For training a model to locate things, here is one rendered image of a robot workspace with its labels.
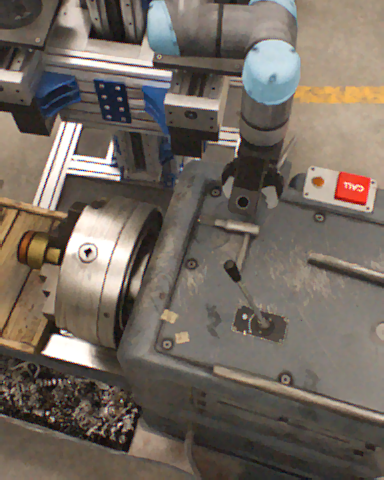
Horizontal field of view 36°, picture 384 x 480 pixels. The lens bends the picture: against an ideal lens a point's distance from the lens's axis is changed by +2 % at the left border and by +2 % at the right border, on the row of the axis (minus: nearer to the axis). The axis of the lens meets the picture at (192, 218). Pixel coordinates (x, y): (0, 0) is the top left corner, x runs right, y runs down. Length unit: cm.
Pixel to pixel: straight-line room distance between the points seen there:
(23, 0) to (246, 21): 81
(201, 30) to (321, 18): 245
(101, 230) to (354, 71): 216
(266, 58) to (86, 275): 54
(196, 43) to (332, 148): 195
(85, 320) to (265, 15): 65
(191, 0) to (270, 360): 59
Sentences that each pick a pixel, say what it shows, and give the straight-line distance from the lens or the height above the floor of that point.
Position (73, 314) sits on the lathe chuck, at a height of 116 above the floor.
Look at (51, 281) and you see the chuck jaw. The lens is 127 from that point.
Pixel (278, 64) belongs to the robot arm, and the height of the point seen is 165.
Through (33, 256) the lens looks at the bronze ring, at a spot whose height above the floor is 111.
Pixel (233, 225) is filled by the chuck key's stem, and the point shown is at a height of 128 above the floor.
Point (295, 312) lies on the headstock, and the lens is 105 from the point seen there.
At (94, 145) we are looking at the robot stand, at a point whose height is 21.
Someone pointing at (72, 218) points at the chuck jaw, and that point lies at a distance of 122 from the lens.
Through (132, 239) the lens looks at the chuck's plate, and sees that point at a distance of 112.
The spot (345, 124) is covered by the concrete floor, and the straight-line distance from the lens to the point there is 288.
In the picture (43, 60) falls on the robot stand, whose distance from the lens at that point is 166.
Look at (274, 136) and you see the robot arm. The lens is 89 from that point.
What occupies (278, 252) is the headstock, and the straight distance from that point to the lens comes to 109.
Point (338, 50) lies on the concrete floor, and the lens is 318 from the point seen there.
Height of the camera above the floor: 224
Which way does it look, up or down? 62 degrees down
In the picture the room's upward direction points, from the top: 2 degrees counter-clockwise
